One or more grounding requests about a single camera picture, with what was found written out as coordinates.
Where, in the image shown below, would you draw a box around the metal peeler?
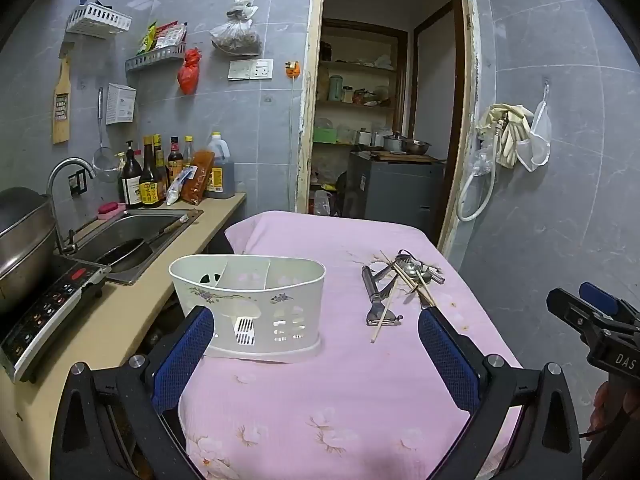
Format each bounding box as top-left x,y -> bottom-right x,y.
361,265 -> 403,326

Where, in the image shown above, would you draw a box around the dark pump bottle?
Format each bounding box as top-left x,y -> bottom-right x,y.
118,140 -> 145,209

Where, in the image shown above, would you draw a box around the yellow green packet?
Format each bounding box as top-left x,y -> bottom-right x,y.
137,21 -> 158,55

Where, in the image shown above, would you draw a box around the wall switch socket panel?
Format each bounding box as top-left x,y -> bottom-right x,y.
228,58 -> 274,81

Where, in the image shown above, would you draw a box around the worn wooden door frame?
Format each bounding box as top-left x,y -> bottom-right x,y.
294,0 -> 481,256

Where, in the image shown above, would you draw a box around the black frying pan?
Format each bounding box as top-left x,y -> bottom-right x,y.
95,215 -> 193,275

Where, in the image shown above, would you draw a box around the large steel wok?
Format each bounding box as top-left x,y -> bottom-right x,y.
0,187 -> 58,313

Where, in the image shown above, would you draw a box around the metal mesh strainer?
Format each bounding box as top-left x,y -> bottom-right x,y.
92,87 -> 118,183

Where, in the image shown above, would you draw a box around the white wall box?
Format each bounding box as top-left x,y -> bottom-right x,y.
105,83 -> 137,125

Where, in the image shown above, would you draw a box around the wooden grater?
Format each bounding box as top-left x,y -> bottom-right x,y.
52,42 -> 73,145

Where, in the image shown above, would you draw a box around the metal spoon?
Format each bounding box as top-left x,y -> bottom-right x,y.
395,255 -> 426,278

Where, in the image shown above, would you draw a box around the yellow-capped sauce bottle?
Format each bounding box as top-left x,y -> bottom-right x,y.
152,134 -> 170,201

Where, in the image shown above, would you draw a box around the wooden shelving unit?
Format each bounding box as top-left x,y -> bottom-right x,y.
315,17 -> 408,148

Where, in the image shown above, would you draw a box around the white plastic utensil holder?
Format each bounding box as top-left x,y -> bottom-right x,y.
168,255 -> 327,361

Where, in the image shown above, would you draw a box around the large oil jug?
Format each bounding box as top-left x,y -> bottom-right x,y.
204,132 -> 236,200

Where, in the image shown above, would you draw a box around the thin white cable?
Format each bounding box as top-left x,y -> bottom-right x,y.
287,77 -> 296,201

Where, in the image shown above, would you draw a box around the grey wall shelf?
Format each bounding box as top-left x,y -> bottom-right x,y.
125,42 -> 186,73

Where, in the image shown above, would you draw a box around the white wall basket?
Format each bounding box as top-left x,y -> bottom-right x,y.
65,2 -> 133,40

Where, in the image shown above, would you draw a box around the grey cabinet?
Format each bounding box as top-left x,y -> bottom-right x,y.
342,152 -> 446,221

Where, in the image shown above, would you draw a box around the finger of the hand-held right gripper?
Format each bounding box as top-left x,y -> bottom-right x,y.
579,281 -> 640,323
546,287 -> 623,347

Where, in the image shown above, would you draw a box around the black induction cooker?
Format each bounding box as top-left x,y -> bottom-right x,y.
0,255 -> 112,385

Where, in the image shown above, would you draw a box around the curved metal faucet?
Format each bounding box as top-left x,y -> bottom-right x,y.
46,157 -> 97,256

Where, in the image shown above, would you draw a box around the orange seasoning packet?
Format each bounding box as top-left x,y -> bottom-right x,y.
180,150 -> 216,206

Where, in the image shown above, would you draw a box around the pink soap dish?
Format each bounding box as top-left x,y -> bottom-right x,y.
96,201 -> 128,221

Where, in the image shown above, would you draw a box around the red white packet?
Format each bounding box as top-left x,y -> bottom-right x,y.
155,21 -> 188,50

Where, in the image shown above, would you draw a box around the person's right hand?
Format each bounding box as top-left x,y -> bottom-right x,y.
592,380 -> 627,443

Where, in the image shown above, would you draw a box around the red-capped vinegar bottle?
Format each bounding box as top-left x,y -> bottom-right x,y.
167,136 -> 184,186

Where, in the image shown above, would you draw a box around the white blue bag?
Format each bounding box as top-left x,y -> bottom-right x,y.
165,167 -> 196,207

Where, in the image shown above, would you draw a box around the wooden chopstick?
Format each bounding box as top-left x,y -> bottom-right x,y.
370,277 -> 401,345
379,250 -> 418,292
395,260 -> 437,308

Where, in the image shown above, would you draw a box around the white hose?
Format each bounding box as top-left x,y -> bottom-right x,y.
456,120 -> 503,222

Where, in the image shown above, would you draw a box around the wooden cutting board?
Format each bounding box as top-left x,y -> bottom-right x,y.
370,150 -> 441,163

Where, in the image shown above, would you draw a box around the beige kitchen counter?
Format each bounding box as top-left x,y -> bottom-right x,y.
0,192 -> 247,480

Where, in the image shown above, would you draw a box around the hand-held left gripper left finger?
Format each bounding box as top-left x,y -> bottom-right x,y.
50,305 -> 216,480

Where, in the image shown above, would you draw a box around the pink floral tablecloth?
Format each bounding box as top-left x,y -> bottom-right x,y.
177,210 -> 526,480

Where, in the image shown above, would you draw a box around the cream rubber gloves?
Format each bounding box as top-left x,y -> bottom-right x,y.
477,103 -> 535,169

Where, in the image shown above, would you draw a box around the clear bag of dried goods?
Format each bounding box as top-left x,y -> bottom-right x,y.
209,0 -> 263,57

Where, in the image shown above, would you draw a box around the stainless steel sink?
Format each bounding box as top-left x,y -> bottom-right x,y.
65,208 -> 204,287

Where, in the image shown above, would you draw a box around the red plastic bag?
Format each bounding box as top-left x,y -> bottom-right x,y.
177,47 -> 202,95

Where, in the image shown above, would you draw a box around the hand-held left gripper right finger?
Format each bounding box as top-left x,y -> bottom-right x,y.
417,305 -> 583,480

